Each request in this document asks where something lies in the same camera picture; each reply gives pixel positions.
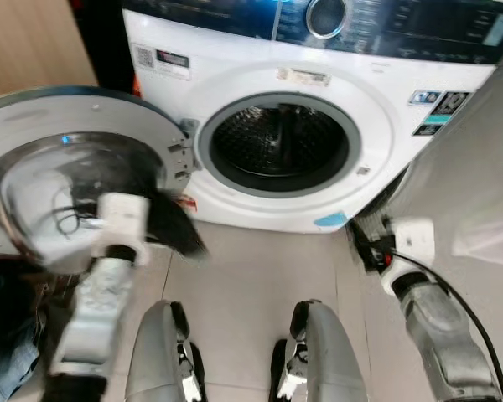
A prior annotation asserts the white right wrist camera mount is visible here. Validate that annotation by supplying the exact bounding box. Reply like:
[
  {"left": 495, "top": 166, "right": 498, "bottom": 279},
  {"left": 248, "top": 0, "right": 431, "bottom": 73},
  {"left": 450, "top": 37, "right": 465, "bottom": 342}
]
[{"left": 390, "top": 218, "right": 437, "bottom": 281}]

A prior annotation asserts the silver robot left leg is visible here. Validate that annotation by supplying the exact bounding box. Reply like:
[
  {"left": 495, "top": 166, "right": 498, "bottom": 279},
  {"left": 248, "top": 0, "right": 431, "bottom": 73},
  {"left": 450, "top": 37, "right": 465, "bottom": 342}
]
[{"left": 124, "top": 300, "right": 209, "bottom": 402}]

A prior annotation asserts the black cloth garment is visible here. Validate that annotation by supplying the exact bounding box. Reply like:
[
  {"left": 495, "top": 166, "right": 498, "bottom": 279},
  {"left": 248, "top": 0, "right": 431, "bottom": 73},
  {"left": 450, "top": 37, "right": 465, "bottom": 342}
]
[{"left": 143, "top": 188, "right": 209, "bottom": 259}]

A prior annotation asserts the white front-load washing machine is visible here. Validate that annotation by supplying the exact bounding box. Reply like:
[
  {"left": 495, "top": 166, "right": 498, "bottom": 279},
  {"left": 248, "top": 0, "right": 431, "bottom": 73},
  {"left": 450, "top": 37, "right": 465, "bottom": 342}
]
[{"left": 122, "top": 0, "right": 503, "bottom": 235}]

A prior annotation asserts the round washer door glass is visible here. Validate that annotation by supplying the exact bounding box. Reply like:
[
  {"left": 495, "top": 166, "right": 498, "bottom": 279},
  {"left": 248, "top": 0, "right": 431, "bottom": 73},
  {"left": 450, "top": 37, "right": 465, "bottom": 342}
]
[{"left": 0, "top": 86, "right": 198, "bottom": 269}]

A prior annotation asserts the pile of dark clothes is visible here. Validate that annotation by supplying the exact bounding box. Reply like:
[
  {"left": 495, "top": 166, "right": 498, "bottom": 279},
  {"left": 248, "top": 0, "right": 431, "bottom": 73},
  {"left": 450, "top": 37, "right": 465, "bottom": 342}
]
[{"left": 0, "top": 260, "right": 55, "bottom": 402}]

